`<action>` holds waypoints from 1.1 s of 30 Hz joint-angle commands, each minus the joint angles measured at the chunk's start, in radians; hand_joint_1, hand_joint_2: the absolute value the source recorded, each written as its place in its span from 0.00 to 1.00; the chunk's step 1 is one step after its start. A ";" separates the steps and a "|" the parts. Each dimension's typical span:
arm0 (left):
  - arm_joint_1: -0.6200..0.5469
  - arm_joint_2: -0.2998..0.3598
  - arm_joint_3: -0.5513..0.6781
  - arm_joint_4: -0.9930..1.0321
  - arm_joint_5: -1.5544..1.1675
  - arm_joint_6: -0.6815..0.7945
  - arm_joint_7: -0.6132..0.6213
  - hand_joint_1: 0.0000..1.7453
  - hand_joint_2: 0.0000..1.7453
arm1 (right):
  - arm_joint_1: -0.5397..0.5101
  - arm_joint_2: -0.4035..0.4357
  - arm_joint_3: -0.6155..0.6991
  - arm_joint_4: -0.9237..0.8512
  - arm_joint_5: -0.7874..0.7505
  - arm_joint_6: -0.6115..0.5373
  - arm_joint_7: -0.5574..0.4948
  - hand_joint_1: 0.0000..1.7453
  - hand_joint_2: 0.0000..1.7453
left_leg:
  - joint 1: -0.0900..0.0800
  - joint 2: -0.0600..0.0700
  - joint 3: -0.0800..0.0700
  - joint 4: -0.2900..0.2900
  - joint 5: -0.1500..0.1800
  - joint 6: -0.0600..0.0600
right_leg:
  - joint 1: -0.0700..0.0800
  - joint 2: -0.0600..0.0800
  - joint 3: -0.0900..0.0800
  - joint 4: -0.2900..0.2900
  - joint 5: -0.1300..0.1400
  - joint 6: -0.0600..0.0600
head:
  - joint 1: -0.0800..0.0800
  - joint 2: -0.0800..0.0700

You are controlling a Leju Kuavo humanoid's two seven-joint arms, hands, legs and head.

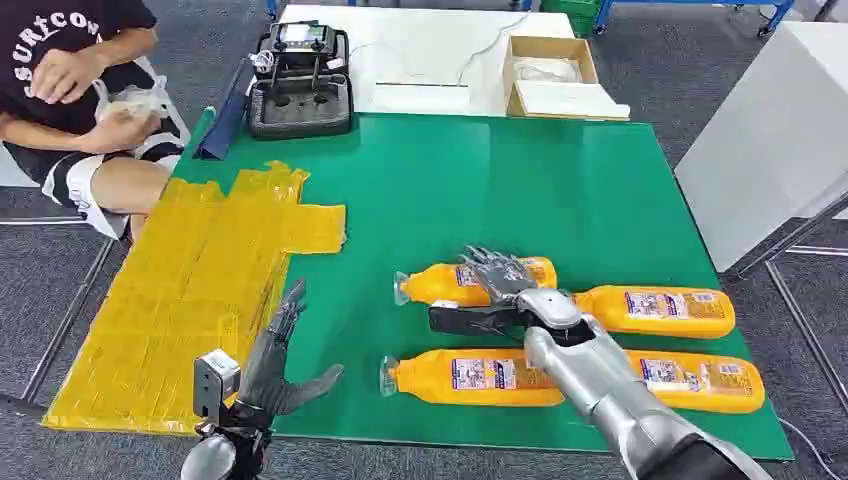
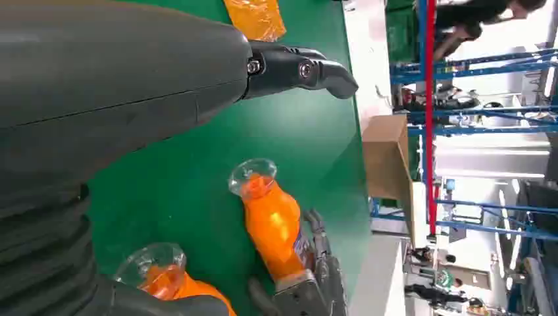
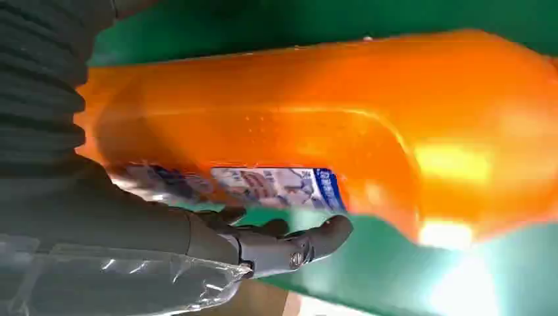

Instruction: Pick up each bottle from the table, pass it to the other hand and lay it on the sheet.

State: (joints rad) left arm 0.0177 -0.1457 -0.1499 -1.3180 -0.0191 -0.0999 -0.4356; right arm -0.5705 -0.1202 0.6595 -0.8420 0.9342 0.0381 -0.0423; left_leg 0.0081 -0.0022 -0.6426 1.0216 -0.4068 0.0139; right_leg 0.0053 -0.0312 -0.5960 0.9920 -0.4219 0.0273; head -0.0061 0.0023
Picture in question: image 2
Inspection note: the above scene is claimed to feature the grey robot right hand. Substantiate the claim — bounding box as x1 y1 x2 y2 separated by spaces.
247 208 349 316

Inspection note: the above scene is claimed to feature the person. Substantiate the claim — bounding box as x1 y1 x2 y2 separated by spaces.
432 0 548 62

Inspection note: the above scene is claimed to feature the red pole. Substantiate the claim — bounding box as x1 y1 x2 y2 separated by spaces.
424 0 438 238

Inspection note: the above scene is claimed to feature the blue metal rack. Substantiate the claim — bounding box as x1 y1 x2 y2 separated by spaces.
370 198 558 242
390 47 558 137

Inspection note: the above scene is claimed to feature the orange detergent bottle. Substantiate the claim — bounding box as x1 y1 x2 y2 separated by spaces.
228 158 317 282
114 242 238 316

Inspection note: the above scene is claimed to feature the white table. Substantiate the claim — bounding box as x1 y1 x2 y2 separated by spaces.
342 0 409 316

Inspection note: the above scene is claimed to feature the yellow plastic sheet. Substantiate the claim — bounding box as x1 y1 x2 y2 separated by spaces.
223 0 288 43

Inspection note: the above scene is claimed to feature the blue metal post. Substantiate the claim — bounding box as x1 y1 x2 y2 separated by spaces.
416 0 429 184

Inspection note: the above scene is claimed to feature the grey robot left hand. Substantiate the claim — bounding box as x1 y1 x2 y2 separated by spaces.
0 0 359 316

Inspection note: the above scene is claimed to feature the green panel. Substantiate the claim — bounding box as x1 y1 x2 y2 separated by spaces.
386 0 420 63

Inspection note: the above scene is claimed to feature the open cardboard box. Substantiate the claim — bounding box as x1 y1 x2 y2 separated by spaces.
361 114 416 249

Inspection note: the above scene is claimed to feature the green table mat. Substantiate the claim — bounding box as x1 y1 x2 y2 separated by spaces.
87 0 371 316

